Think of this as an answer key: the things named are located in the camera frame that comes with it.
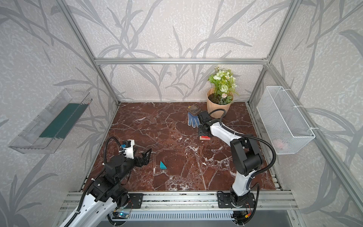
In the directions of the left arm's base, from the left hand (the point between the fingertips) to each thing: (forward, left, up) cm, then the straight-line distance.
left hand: (147, 145), depth 77 cm
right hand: (+19, -34, -10) cm, 40 cm away
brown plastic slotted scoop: (+39, -27, -15) cm, 49 cm away
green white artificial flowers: (+37, -46, +11) cm, 60 cm away
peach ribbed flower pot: (+32, -39, -4) cm, 50 cm away
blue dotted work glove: (+30, -26, -17) cm, 43 cm away
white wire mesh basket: (0, -66, +19) cm, 69 cm away
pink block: (+13, -31, -15) cm, 37 cm away
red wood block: (+9, -33, -7) cm, 35 cm away
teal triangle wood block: (-6, -7, -15) cm, 18 cm away
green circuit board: (-30, +11, -17) cm, 36 cm away
